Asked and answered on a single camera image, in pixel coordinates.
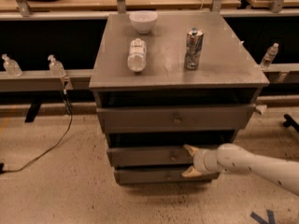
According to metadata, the black chair base leg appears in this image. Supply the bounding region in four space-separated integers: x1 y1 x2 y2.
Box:
283 114 299 133

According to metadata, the clear bottle far left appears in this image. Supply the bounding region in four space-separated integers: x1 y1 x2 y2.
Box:
2 54 22 77

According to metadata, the grey drawer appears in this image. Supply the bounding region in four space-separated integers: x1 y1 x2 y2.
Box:
97 105 255 133
107 146 192 167
114 168 219 186

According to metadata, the grey drawer cabinet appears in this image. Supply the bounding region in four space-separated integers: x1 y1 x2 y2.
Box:
90 13 269 171

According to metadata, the silver drink can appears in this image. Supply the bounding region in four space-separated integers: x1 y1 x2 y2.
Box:
184 27 204 70

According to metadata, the grey metal rail shelf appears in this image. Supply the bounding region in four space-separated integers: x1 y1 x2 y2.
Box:
0 69 93 92

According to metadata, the grey top drawer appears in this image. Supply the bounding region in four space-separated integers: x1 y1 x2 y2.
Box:
97 105 255 133

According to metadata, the small water bottle right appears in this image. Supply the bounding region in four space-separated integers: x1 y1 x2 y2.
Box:
261 43 278 70

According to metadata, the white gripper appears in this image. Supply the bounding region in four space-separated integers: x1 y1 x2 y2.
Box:
181 144 222 178

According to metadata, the black floor cable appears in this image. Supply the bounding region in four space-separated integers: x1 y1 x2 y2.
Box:
0 84 73 175

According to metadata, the lying clear plastic bottle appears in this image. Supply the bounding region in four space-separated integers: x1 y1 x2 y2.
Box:
127 38 147 73

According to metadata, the clear pump bottle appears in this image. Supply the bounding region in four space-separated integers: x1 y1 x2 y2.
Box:
48 54 66 77

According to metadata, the grey bottom drawer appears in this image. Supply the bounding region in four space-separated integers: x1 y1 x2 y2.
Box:
114 168 219 186

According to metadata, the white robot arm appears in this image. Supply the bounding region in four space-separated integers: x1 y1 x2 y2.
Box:
182 143 299 195

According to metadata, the white bowl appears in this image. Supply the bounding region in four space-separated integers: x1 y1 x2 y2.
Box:
129 10 158 34

